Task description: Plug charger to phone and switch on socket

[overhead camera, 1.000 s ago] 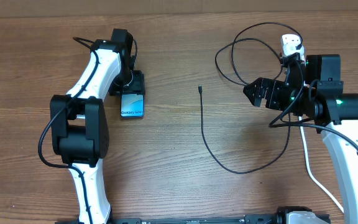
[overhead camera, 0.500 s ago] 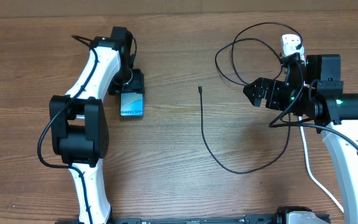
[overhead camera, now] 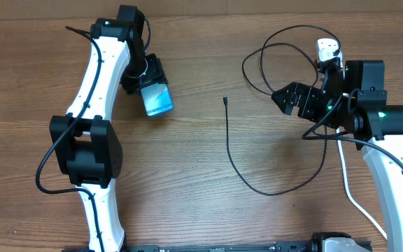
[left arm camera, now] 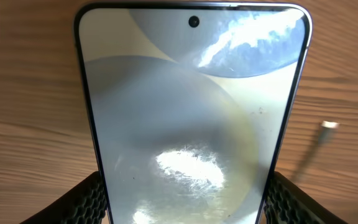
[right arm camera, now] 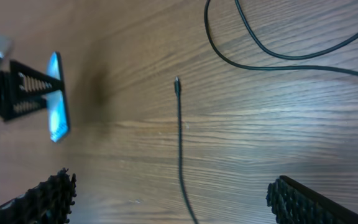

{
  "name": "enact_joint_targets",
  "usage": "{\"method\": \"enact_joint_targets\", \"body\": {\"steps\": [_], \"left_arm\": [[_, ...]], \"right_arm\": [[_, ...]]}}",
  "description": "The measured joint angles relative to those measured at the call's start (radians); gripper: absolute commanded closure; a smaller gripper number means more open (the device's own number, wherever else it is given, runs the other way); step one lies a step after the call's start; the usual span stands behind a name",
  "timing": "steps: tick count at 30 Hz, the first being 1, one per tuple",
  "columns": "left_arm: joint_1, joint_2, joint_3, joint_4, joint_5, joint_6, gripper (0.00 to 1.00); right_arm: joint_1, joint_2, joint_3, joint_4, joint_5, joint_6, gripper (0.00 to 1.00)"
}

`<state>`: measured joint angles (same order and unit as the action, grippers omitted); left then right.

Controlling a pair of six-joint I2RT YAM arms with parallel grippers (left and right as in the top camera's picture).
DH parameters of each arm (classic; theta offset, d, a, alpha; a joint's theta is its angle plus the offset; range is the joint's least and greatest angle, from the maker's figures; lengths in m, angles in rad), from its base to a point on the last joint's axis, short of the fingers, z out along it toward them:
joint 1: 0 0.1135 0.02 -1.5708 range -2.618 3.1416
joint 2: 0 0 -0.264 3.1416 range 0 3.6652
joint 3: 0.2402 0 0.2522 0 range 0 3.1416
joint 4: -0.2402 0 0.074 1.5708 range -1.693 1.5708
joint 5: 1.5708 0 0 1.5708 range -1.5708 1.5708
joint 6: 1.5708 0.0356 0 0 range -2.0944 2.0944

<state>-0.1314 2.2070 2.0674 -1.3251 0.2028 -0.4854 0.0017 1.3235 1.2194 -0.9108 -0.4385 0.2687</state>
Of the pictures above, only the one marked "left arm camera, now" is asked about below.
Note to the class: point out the blue Galaxy smartphone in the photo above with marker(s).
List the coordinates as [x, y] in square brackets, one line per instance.
[188, 103]

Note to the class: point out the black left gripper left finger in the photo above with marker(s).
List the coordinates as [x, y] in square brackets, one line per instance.
[85, 203]

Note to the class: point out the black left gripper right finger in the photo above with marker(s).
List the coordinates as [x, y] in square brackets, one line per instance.
[286, 203]

